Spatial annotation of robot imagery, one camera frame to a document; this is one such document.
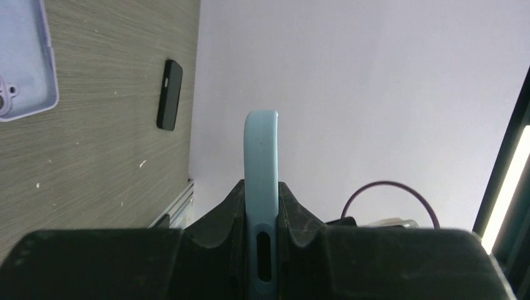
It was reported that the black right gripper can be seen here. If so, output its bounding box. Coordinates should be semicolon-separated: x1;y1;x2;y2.
326;216;357;227

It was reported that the lilac cased phone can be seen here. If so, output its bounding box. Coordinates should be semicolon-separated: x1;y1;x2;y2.
1;0;59;122

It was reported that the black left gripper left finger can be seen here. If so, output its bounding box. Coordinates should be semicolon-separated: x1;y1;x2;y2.
1;182;247;299

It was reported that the light blue cased phone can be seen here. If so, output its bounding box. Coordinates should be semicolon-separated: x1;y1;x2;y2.
244;110;279;299

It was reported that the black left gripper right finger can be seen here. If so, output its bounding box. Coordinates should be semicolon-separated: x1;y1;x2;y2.
278;183;515;299

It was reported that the black phone near wall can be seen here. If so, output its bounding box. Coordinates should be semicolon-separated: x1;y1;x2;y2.
156;59;183;131

